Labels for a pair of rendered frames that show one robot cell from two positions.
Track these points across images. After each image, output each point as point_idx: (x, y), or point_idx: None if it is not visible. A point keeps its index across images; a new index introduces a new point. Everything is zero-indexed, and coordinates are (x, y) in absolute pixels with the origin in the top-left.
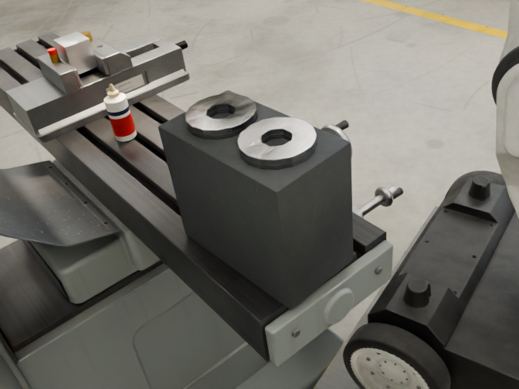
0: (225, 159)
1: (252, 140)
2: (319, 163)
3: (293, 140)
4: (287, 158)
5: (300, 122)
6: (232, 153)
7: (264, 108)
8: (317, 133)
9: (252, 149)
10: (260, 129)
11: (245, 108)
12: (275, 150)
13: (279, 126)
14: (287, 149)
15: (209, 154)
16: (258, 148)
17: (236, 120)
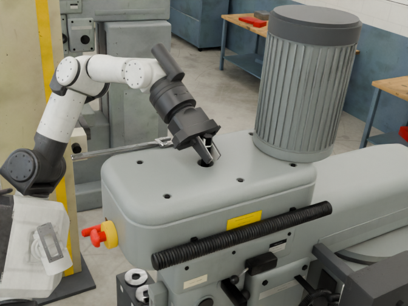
0: (151, 278)
1: (142, 277)
2: (128, 270)
3: (132, 274)
4: (136, 268)
5: (126, 280)
6: (149, 280)
7: (132, 297)
8: (122, 280)
9: (144, 274)
10: (138, 281)
11: (139, 292)
12: (138, 271)
13: (133, 280)
14: (135, 271)
15: (155, 282)
16: (142, 274)
17: (144, 287)
